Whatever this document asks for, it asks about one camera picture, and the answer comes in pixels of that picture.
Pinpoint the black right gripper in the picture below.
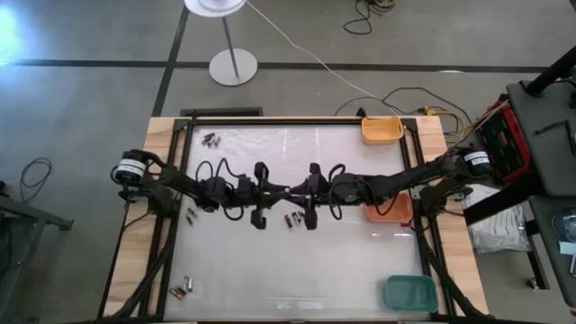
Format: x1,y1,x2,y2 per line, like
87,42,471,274
292,162,334,230

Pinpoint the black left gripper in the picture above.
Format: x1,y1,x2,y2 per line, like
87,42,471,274
236,161,293,230

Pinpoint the yellow plastic bin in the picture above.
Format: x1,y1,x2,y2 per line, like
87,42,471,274
361,115,405,146

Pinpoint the orange plastic bin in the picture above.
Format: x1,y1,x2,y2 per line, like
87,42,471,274
364,192,414,225

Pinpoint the white floor stand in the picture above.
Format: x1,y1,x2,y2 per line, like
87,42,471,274
183,0,259,87

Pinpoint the teal plastic bin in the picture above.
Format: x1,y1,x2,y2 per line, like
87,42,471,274
383,274,439,314

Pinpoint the white plastic bag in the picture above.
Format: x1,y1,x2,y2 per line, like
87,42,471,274
463,184,532,254

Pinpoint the black diagonal beam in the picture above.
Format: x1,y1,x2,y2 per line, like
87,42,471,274
463,177,544,227

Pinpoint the red and black tool case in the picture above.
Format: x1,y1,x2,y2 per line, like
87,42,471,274
476,99,532,185

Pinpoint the grey side table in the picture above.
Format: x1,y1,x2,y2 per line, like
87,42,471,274
506,67,576,307

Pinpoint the grey metal table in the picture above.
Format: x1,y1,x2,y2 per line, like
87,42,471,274
0,179,76,324

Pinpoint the black hand tool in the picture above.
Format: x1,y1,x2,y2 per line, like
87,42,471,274
534,119,567,136

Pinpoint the black stand pole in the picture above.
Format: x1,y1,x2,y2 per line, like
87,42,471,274
525,44,576,98

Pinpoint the black table frame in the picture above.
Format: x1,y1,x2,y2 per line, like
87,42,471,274
96,115,496,324

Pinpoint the white cable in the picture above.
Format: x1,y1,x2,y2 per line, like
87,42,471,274
244,0,400,116

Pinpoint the black floor cable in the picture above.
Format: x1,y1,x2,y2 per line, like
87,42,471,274
334,86,473,136

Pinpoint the black and yellow cable bundle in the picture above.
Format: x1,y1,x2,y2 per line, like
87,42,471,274
343,0,397,36

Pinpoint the coiled black cable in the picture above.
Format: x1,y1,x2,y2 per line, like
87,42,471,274
19,157,53,203

